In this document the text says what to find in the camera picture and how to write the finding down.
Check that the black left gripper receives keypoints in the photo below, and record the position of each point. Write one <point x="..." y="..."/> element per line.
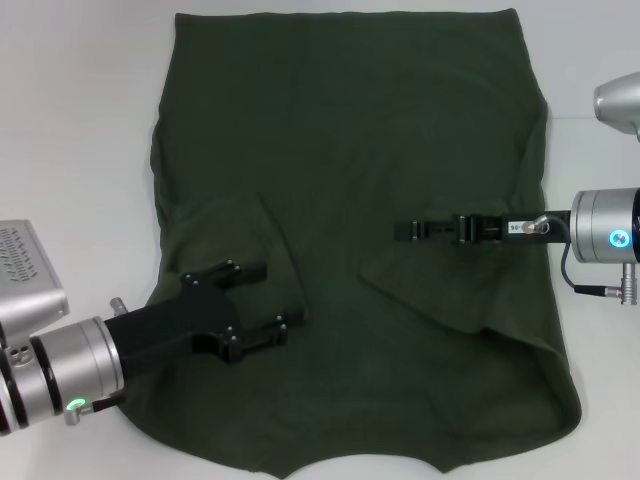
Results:
<point x="175" y="325"/>

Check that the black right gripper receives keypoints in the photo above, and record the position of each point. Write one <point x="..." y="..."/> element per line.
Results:
<point x="530" y="240"/>

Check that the dark green shirt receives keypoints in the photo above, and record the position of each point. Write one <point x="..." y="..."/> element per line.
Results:
<point x="350" y="150"/>

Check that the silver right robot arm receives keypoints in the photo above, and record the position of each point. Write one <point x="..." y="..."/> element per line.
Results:
<point x="595" y="225"/>

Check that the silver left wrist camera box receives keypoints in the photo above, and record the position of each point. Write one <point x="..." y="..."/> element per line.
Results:
<point x="25" y="290"/>

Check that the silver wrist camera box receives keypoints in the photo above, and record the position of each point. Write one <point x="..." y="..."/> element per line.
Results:
<point x="620" y="100"/>
<point x="25" y="290"/>

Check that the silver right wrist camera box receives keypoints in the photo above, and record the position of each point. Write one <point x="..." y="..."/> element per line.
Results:
<point x="620" y="100"/>

